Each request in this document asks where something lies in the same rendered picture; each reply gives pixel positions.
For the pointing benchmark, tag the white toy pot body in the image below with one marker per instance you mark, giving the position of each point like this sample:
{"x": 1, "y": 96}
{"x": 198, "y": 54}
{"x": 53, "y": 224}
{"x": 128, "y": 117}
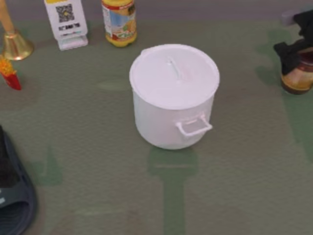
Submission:
{"x": 156, "y": 122}

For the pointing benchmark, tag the white QR code stand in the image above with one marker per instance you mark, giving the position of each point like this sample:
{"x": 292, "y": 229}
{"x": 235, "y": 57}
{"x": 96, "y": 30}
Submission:
{"x": 67, "y": 24}

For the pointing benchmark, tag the dark blue slipper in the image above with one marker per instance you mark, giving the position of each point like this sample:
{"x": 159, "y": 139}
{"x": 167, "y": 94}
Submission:
{"x": 12, "y": 186}

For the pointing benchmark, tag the white pot lid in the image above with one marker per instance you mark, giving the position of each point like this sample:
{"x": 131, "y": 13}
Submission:
{"x": 159, "y": 80}

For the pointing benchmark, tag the green table cloth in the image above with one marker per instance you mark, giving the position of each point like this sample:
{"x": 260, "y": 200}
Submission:
{"x": 97, "y": 147}

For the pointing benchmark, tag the yellow juice bottle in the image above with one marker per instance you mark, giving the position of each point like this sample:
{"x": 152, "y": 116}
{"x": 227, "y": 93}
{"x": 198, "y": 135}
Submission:
{"x": 119, "y": 24}

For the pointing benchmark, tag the red toy french fries carton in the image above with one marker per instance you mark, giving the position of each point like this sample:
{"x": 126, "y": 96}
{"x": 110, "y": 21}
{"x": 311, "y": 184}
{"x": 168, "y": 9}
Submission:
{"x": 11, "y": 76}

